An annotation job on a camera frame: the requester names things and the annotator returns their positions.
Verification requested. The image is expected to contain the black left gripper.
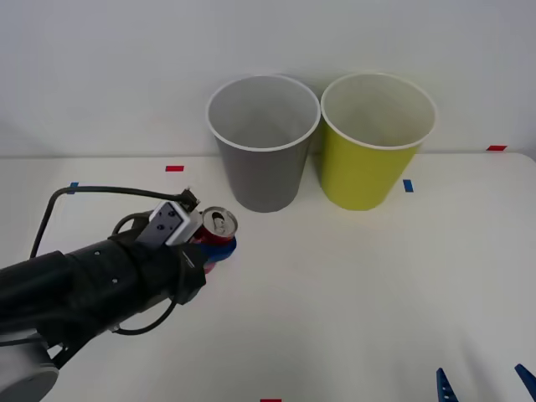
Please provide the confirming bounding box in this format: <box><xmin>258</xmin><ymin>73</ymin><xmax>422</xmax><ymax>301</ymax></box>
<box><xmin>137</xmin><ymin>236</ymin><xmax>238</xmax><ymax>311</ymax></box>

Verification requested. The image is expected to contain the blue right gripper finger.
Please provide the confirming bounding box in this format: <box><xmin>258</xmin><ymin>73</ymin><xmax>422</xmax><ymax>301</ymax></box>
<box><xmin>514</xmin><ymin>363</ymin><xmax>536</xmax><ymax>399</ymax></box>
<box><xmin>435</xmin><ymin>367</ymin><xmax>458</xmax><ymax>402</ymax></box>

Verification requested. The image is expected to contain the red drink can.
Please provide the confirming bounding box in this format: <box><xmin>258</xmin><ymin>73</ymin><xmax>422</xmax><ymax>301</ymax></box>
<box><xmin>190</xmin><ymin>205</ymin><xmax>240</xmax><ymax>276</ymax></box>

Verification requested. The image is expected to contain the grey plastic waste bin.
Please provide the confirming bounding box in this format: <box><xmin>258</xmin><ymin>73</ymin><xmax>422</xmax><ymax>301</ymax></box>
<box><xmin>205</xmin><ymin>74</ymin><xmax>322</xmax><ymax>214</ymax></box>

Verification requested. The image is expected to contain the yellow-green plastic waste bin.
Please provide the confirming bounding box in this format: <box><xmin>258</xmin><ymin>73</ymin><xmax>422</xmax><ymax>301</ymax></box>
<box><xmin>320</xmin><ymin>71</ymin><xmax>439</xmax><ymax>212</ymax></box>

